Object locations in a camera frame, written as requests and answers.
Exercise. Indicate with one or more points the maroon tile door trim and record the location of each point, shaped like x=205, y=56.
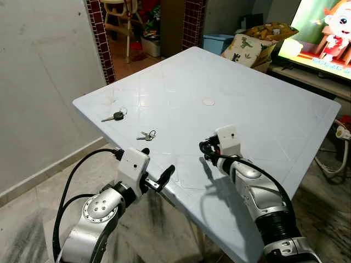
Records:
x=193, y=22
x=101, y=44

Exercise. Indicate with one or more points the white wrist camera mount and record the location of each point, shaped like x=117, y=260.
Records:
x=227, y=139
x=131, y=164

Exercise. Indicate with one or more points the flat screen television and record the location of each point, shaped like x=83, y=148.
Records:
x=323, y=33

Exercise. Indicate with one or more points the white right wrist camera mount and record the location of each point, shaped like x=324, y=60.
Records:
x=227, y=139

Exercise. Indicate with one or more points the blue plastic bin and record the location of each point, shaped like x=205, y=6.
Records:
x=215, y=43

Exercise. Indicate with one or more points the white baby high chair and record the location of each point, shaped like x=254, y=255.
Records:
x=118, y=16

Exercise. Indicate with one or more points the brown wooden door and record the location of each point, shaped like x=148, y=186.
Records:
x=173, y=24

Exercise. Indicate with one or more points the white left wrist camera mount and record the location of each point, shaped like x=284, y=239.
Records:
x=131, y=164

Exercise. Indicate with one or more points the cardboard box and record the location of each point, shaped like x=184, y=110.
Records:
x=270, y=55

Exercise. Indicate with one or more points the round white table cap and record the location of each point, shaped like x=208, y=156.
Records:
x=208, y=102

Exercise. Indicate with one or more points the yellow spotted cushion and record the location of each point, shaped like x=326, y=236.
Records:
x=271, y=31

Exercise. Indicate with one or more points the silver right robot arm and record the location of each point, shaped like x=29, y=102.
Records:
x=258, y=192

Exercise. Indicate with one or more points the dinosaur print pillow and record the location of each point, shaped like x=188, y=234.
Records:
x=241, y=50

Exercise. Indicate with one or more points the television stand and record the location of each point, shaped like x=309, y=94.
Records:
x=312, y=79

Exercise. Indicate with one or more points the white storage box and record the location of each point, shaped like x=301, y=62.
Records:
x=152, y=47

